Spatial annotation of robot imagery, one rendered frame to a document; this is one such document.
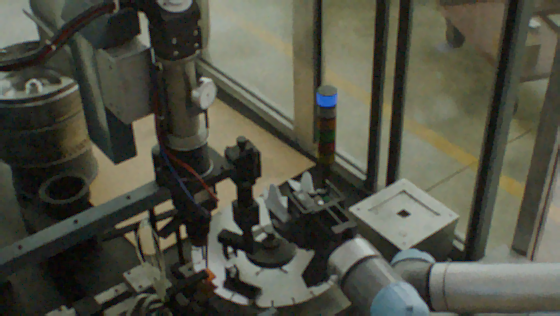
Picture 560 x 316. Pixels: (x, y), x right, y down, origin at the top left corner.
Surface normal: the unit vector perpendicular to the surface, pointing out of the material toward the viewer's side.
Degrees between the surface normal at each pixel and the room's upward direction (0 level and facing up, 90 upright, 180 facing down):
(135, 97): 90
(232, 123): 0
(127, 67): 90
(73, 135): 90
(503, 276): 32
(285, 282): 0
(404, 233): 0
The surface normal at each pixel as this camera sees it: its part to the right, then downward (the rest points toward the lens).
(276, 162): -0.03, -0.80
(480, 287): -0.55, -0.18
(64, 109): 0.70, 0.42
